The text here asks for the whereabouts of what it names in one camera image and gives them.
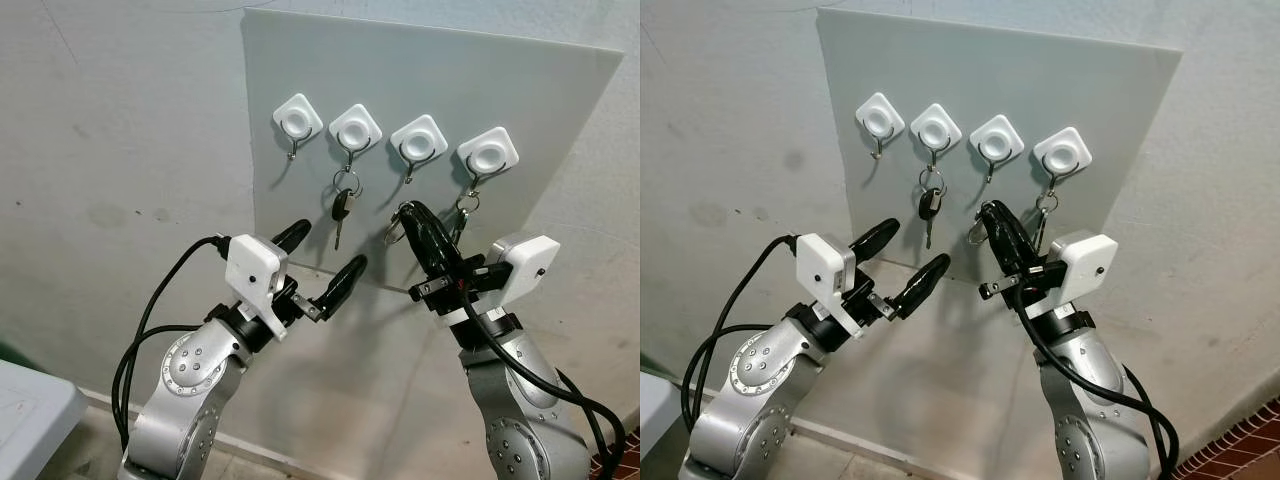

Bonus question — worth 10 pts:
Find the small silver key bunch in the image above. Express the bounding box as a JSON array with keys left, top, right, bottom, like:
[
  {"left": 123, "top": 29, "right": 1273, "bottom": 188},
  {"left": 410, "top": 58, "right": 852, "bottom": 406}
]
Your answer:
[
  {"left": 1030, "top": 192, "right": 1060, "bottom": 252},
  {"left": 452, "top": 192, "right": 482, "bottom": 247}
]

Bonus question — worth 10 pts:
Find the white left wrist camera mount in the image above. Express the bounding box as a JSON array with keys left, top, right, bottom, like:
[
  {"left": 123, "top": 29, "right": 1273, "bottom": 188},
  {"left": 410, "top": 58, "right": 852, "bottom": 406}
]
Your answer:
[
  {"left": 224, "top": 234, "right": 290, "bottom": 342},
  {"left": 795, "top": 233, "right": 859, "bottom": 337}
]

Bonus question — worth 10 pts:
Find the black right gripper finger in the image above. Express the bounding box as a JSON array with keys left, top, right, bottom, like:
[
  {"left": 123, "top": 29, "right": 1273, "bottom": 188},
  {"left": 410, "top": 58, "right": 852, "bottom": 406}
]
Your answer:
[
  {"left": 396, "top": 202, "right": 446, "bottom": 281},
  {"left": 405, "top": 201, "right": 466, "bottom": 276},
  {"left": 988, "top": 201, "right": 1041, "bottom": 273},
  {"left": 979, "top": 202, "right": 1021, "bottom": 277}
]

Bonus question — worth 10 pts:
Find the white folding table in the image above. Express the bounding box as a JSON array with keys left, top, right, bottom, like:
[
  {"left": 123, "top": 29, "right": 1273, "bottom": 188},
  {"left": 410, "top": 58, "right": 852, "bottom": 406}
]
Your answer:
[
  {"left": 0, "top": 360, "right": 89, "bottom": 480},
  {"left": 640, "top": 370, "right": 673, "bottom": 463}
]

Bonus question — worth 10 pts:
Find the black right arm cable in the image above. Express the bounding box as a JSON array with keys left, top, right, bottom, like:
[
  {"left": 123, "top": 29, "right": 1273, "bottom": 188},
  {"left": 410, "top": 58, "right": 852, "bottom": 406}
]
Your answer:
[
  {"left": 1022, "top": 285, "right": 1182, "bottom": 480},
  {"left": 455, "top": 283, "right": 627, "bottom": 480}
]

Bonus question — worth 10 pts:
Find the grey wall board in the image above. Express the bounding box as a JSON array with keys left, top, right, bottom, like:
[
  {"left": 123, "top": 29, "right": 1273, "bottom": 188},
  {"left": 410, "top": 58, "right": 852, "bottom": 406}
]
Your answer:
[
  {"left": 815, "top": 8, "right": 1184, "bottom": 273},
  {"left": 240, "top": 8, "right": 625, "bottom": 293}
]

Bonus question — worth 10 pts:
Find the black headed car key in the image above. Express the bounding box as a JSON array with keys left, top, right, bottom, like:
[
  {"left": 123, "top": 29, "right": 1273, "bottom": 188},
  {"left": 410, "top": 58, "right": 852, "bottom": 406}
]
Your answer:
[
  {"left": 918, "top": 168, "right": 947, "bottom": 250},
  {"left": 331, "top": 170, "right": 362, "bottom": 251}
]

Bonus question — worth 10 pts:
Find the white square wall hook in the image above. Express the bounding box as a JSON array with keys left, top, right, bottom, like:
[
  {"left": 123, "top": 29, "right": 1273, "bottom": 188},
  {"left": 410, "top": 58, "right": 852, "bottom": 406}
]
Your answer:
[
  {"left": 1033, "top": 126, "right": 1092, "bottom": 197},
  {"left": 390, "top": 114, "right": 449, "bottom": 187},
  {"left": 457, "top": 126, "right": 519, "bottom": 197},
  {"left": 329, "top": 103, "right": 384, "bottom": 174},
  {"left": 273, "top": 93, "right": 324, "bottom": 162},
  {"left": 910, "top": 103, "right": 963, "bottom": 172},
  {"left": 855, "top": 92, "right": 906, "bottom": 162},
  {"left": 969, "top": 114, "right": 1025, "bottom": 185}
]

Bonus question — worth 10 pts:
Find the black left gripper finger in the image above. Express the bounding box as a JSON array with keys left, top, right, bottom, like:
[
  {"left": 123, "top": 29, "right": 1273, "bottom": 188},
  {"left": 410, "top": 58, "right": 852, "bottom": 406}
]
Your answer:
[
  {"left": 893, "top": 253, "right": 951, "bottom": 321},
  {"left": 270, "top": 219, "right": 312, "bottom": 256},
  {"left": 850, "top": 218, "right": 901, "bottom": 269},
  {"left": 312, "top": 254, "right": 369, "bottom": 321}
]

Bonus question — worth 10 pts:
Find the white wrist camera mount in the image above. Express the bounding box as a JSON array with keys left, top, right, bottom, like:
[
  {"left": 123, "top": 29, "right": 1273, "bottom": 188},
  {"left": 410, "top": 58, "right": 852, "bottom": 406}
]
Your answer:
[
  {"left": 1047, "top": 230, "right": 1119, "bottom": 310},
  {"left": 224, "top": 234, "right": 290, "bottom": 342},
  {"left": 490, "top": 235, "right": 559, "bottom": 310},
  {"left": 795, "top": 233, "right": 859, "bottom": 337}
]

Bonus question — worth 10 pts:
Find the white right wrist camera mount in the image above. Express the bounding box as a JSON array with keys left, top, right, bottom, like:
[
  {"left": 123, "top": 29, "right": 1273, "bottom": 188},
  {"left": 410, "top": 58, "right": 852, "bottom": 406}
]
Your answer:
[
  {"left": 1047, "top": 230, "right": 1119, "bottom": 310},
  {"left": 490, "top": 235, "right": 559, "bottom": 310}
]

